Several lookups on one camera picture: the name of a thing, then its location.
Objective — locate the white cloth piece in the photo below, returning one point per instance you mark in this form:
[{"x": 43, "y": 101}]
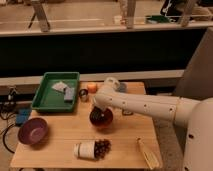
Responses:
[{"x": 59, "y": 86}]

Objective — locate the orange round fruit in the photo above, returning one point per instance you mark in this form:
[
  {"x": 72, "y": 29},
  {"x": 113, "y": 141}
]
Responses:
[{"x": 92, "y": 87}]

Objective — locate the blue box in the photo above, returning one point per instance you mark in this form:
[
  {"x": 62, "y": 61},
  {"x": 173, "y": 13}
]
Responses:
[{"x": 22, "y": 116}]

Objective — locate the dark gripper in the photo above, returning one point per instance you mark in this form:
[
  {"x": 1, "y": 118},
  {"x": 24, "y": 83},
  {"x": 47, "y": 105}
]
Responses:
[{"x": 97, "y": 114}]

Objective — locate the white cup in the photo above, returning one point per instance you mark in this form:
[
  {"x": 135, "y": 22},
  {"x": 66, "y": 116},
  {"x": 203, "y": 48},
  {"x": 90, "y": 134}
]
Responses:
[{"x": 84, "y": 150}]

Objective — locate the purple bowl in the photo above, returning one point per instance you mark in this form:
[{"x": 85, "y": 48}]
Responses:
[{"x": 33, "y": 131}]

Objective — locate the dark grape bunch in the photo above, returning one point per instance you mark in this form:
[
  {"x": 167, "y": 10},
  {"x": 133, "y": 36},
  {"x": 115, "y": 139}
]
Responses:
[{"x": 102, "y": 147}]

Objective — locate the green plastic tray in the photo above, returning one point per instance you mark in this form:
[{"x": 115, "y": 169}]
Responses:
[{"x": 49, "y": 100}]

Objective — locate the yellow corn cob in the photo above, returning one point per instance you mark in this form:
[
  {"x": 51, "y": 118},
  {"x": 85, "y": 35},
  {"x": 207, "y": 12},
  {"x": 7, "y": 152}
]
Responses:
[{"x": 148, "y": 154}]

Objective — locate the grey sponge block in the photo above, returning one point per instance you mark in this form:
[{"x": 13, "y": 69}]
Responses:
[{"x": 68, "y": 94}]

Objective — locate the red bowl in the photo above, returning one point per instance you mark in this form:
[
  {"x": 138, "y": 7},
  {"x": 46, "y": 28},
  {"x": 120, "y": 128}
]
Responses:
[{"x": 105, "y": 122}]

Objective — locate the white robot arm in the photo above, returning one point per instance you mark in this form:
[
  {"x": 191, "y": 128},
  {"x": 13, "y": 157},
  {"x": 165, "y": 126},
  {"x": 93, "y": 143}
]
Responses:
[{"x": 195, "y": 115}]

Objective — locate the grey object behind arm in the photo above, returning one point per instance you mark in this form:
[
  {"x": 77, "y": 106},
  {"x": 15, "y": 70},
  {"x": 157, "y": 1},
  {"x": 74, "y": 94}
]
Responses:
[{"x": 122, "y": 88}]

